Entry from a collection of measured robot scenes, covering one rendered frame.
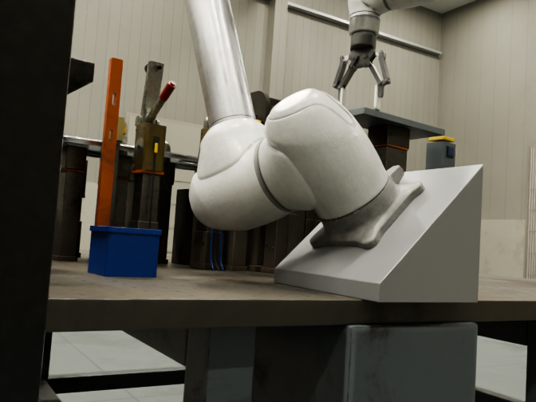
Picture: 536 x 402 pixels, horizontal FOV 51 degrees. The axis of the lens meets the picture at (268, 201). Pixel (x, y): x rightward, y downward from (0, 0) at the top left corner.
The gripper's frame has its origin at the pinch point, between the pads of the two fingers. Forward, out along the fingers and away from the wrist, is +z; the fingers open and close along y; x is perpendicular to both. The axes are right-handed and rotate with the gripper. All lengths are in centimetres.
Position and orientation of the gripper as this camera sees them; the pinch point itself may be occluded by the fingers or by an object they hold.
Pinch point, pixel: (360, 104)
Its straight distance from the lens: 170.7
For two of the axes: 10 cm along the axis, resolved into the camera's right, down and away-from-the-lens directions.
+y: -8.3, -0.2, 5.5
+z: -0.7, 10.0, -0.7
